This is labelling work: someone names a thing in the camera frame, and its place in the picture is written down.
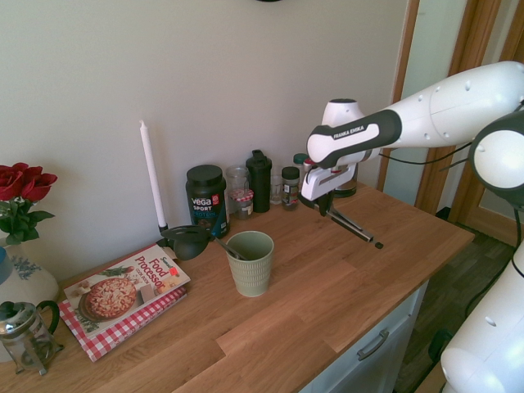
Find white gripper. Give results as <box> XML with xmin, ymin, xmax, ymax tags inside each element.
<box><xmin>297</xmin><ymin>162</ymin><xmax>362</xmax><ymax>219</ymax></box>

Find metal tongs with black tips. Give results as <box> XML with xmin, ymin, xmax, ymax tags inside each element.
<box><xmin>327</xmin><ymin>206</ymin><xmax>385</xmax><ymax>250</ymax></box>

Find green ribbed utensil holder cup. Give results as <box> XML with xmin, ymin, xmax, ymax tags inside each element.
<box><xmin>225</xmin><ymin>231</ymin><xmax>274</xmax><ymax>298</ymax></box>

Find black candle holder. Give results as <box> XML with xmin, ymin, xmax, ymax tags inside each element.
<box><xmin>157</xmin><ymin>221</ymin><xmax>173</xmax><ymax>247</ymax></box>

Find spice jar with black lid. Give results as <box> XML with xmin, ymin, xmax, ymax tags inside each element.
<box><xmin>281</xmin><ymin>165</ymin><xmax>300</xmax><ymax>212</ymax></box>

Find shiny metal kettle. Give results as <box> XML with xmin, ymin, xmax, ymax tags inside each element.
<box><xmin>332</xmin><ymin>162</ymin><xmax>360</xmax><ymax>199</ymax></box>

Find small clear drinking glass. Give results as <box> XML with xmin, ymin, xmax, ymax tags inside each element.
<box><xmin>269</xmin><ymin>174</ymin><xmax>285</xmax><ymax>206</ymax></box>

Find jar with green lid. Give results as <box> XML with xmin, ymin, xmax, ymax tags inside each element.
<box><xmin>292</xmin><ymin>152</ymin><xmax>313</xmax><ymax>175</ymax></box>

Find black shaker bottle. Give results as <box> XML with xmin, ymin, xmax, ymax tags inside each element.
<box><xmin>245</xmin><ymin>149</ymin><xmax>273</xmax><ymax>215</ymax></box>

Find jar with red checked lid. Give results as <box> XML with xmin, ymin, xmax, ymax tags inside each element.
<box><xmin>233</xmin><ymin>188</ymin><xmax>255</xmax><ymax>221</ymax></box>

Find empty clear glass jar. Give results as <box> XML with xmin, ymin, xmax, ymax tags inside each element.
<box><xmin>225</xmin><ymin>165</ymin><xmax>251</xmax><ymax>215</ymax></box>

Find black Vega protein tub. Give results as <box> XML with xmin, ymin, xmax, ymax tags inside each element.
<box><xmin>185</xmin><ymin>164</ymin><xmax>232</xmax><ymax>240</ymax></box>

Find black slotted spatula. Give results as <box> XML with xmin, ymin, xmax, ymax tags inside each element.
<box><xmin>160</xmin><ymin>224</ymin><xmax>214</xmax><ymax>244</ymax></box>

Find tall white candle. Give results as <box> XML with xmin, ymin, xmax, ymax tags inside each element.
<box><xmin>138</xmin><ymin>119</ymin><xmax>167</xmax><ymax>228</ymax></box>

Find white kitchen cabinet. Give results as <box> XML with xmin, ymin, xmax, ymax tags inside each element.
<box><xmin>301</xmin><ymin>281</ymin><xmax>429</xmax><ymax>393</ymax></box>

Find black box on floor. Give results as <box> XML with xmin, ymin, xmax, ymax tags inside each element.
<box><xmin>427</xmin><ymin>328</ymin><xmax>457</xmax><ymax>364</ymax></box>

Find Food Processor cookbook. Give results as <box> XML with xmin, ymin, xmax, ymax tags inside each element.
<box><xmin>62</xmin><ymin>243</ymin><xmax>192</xmax><ymax>339</ymax></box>

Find wooden door with glass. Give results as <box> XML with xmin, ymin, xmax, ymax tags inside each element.
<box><xmin>415</xmin><ymin>0</ymin><xmax>524</xmax><ymax>247</ymax></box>

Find red checked book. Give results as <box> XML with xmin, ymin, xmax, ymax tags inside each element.
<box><xmin>57</xmin><ymin>286</ymin><xmax>189</xmax><ymax>364</ymax></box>

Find white vase with blue print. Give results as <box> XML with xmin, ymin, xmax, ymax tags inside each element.
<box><xmin>0</xmin><ymin>240</ymin><xmax>60</xmax><ymax>306</ymax></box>

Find red roses bouquet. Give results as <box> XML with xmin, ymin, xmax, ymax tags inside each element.
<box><xmin>0</xmin><ymin>161</ymin><xmax>59</xmax><ymax>246</ymax></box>

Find glass French press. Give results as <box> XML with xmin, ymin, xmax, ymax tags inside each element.
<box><xmin>0</xmin><ymin>300</ymin><xmax>66</xmax><ymax>377</ymax></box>

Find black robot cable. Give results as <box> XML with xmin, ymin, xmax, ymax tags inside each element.
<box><xmin>377</xmin><ymin>142</ymin><xmax>472</xmax><ymax>166</ymax></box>

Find black ladle with metal handle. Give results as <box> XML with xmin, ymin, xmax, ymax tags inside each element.
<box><xmin>173</xmin><ymin>236</ymin><xmax>249</xmax><ymax>262</ymax></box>

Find metal drawer handle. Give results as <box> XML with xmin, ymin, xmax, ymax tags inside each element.
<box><xmin>355</xmin><ymin>328</ymin><xmax>391</xmax><ymax>362</ymax></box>

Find wooden door frame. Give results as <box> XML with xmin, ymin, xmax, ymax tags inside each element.
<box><xmin>377</xmin><ymin>0</ymin><xmax>422</xmax><ymax>192</ymax></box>

